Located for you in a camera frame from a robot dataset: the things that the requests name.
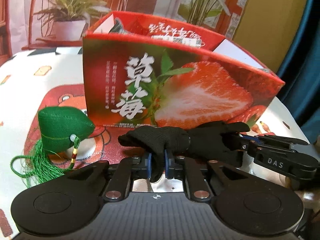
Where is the black knit glove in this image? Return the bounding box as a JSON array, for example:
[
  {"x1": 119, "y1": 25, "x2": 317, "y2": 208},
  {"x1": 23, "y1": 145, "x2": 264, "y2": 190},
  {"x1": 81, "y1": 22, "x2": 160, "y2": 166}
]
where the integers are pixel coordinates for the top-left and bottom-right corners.
[{"x1": 118, "y1": 121, "x2": 250, "y2": 183}]

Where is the printed room scene backdrop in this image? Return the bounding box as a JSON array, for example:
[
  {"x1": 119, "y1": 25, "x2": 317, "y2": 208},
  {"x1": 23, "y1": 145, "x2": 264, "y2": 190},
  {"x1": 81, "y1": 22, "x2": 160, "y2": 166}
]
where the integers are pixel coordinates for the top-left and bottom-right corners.
[{"x1": 1, "y1": 0, "x2": 248, "y2": 59}]

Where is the teal blue curtain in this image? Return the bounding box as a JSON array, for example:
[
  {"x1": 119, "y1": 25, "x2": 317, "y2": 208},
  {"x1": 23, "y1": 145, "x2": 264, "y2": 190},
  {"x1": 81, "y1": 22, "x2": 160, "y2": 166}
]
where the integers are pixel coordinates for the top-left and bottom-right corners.
[{"x1": 276, "y1": 0, "x2": 320, "y2": 131}]

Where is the green zongzi tassel sachet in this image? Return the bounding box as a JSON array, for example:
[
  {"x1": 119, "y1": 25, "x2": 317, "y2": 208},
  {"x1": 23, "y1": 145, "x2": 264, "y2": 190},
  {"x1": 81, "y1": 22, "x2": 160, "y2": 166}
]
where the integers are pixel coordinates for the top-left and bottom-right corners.
[{"x1": 10, "y1": 106, "x2": 95, "y2": 188}]

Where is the red strawberry cardboard box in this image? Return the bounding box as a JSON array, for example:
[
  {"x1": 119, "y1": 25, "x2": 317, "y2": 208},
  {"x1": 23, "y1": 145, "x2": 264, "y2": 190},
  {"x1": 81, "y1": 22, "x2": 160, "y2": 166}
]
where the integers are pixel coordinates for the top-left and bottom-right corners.
[{"x1": 82, "y1": 11, "x2": 284, "y2": 129}]

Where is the white shipping label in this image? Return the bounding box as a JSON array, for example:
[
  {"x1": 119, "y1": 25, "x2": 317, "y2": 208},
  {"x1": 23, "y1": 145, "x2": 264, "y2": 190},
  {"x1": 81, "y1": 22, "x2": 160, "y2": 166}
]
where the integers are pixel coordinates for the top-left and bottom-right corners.
[{"x1": 151, "y1": 35, "x2": 206, "y2": 48}]

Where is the yellow board panel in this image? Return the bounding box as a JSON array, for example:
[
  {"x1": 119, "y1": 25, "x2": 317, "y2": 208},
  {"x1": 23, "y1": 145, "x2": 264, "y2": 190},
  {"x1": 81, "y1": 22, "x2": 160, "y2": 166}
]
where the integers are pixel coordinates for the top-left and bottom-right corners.
[{"x1": 233, "y1": 0, "x2": 306, "y2": 72}]

